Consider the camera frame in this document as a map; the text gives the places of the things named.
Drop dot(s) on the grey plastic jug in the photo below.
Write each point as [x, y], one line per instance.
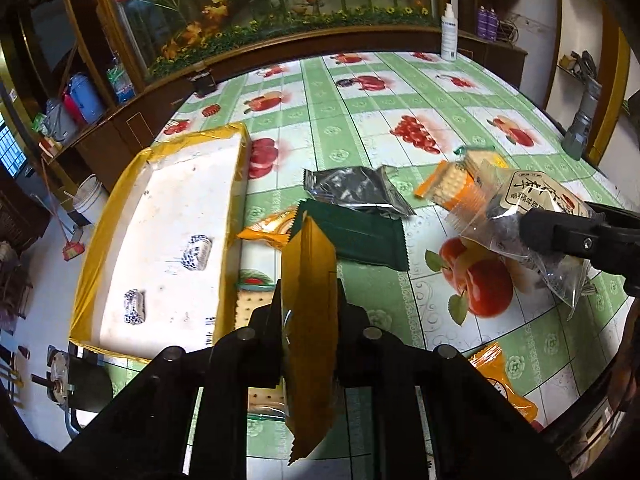
[59, 120]

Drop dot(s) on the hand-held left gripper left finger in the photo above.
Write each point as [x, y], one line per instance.
[265, 332]

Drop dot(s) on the clear cracker packet green ends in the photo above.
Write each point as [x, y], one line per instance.
[250, 307]

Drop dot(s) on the blue plastic jug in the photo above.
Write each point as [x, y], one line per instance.
[85, 97]

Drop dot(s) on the dark green snack packet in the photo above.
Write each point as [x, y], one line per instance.
[360, 232]

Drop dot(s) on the red broom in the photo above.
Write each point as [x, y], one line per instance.
[72, 249]

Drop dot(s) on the yellow snack packet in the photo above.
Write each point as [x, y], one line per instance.
[310, 320]

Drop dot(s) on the grey flashlight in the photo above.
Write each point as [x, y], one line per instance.
[582, 120]

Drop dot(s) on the water bottle blue label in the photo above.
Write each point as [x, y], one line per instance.
[120, 82]

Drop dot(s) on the white plastic bucket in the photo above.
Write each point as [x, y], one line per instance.
[90, 200]

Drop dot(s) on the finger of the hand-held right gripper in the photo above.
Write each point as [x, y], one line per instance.
[555, 232]
[617, 214]

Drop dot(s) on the silver foil snack packet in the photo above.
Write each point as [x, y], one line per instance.
[355, 190]

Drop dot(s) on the fish tank with artificial plants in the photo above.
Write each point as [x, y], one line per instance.
[270, 5]

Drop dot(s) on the orange cracker packet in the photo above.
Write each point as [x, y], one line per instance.
[452, 187]

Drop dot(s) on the white foam tray yellow tape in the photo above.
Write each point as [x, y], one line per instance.
[170, 210]

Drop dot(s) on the dark power tool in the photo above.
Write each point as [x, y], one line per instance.
[580, 63]

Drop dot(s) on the barred window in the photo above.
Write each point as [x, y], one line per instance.
[10, 150]

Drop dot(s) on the orange snack packet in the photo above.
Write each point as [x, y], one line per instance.
[267, 230]
[505, 385]

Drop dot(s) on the white spray bottle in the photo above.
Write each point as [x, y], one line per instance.
[448, 35]

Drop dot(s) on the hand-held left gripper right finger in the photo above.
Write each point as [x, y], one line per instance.
[352, 332]

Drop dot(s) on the purple bottle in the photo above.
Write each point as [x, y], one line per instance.
[481, 22]
[492, 24]

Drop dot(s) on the red plastic bottle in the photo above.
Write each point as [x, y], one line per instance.
[71, 107]

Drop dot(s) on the clear pastry packet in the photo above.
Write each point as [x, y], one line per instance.
[520, 200]

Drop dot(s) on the wooden cabinet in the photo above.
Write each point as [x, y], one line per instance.
[150, 110]

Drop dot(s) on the old electric motor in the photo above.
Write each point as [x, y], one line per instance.
[75, 382]

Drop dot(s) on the small dark box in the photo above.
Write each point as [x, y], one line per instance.
[202, 81]

